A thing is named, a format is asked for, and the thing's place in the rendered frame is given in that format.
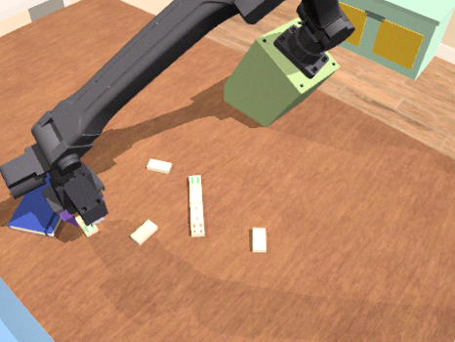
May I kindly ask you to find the blue notebook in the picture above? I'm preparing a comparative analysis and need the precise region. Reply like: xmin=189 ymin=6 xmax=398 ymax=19
xmin=8 ymin=173 xmax=62 ymax=236

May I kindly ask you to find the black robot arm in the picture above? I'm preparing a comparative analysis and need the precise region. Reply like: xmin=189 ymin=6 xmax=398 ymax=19
xmin=0 ymin=0 xmax=355 ymax=227

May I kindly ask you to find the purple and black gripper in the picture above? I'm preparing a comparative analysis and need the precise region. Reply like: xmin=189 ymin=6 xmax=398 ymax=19
xmin=42 ymin=166 xmax=105 ymax=227

